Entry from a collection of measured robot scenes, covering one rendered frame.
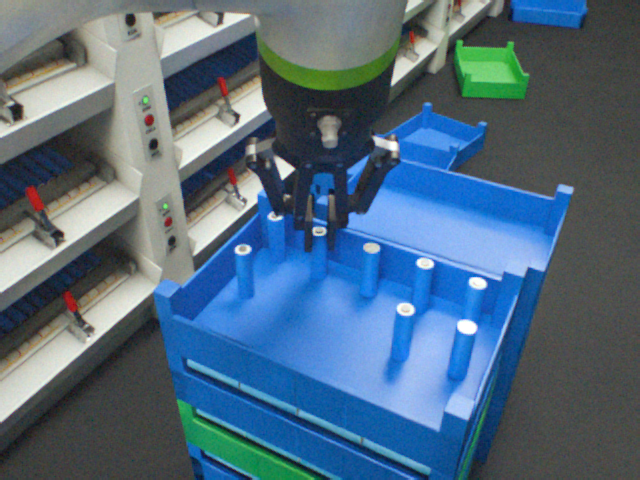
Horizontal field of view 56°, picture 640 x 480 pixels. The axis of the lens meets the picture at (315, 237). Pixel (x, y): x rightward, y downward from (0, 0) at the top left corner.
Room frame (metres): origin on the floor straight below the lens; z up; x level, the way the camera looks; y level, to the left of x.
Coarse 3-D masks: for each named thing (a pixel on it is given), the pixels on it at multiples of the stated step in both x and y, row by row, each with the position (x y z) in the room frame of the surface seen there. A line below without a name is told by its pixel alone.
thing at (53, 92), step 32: (32, 64) 0.79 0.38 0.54; (64, 64) 0.83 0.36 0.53; (96, 64) 0.84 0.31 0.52; (0, 96) 0.69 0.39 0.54; (32, 96) 0.75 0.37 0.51; (64, 96) 0.76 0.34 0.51; (96, 96) 0.80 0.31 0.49; (0, 128) 0.68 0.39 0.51; (32, 128) 0.70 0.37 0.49; (64, 128) 0.75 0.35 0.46; (0, 160) 0.66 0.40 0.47
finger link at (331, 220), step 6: (330, 198) 0.49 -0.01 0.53; (330, 204) 0.49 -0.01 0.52; (330, 210) 0.48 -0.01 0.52; (330, 216) 0.48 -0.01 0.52; (330, 222) 0.47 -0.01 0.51; (336, 222) 0.47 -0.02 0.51; (330, 228) 0.48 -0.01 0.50; (330, 234) 0.48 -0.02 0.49; (330, 240) 0.49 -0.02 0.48; (330, 246) 0.49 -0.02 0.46
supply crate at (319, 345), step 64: (256, 256) 0.55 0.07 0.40; (384, 256) 0.51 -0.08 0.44; (192, 320) 0.45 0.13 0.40; (256, 320) 0.45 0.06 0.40; (320, 320) 0.45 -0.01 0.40; (384, 320) 0.45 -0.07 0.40; (448, 320) 0.45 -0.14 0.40; (512, 320) 0.44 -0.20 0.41; (256, 384) 0.36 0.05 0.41; (320, 384) 0.33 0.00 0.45; (384, 384) 0.36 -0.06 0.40; (448, 384) 0.36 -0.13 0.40; (448, 448) 0.27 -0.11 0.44
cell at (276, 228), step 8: (272, 216) 0.54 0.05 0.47; (272, 224) 0.54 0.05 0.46; (280, 224) 0.54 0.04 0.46; (272, 232) 0.54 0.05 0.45; (280, 232) 0.54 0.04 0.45; (272, 240) 0.54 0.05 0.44; (280, 240) 0.54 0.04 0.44; (272, 248) 0.54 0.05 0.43; (280, 248) 0.54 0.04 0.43; (272, 256) 0.54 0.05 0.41; (280, 256) 0.54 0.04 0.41
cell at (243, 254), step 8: (240, 248) 0.49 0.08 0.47; (248, 248) 0.49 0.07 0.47; (240, 256) 0.48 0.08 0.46; (248, 256) 0.48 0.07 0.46; (240, 264) 0.48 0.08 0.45; (248, 264) 0.48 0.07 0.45; (240, 272) 0.48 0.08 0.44; (248, 272) 0.48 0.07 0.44; (240, 280) 0.48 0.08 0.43; (248, 280) 0.48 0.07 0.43; (240, 288) 0.48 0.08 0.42; (248, 288) 0.48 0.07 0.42; (240, 296) 0.48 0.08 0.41; (248, 296) 0.48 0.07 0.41
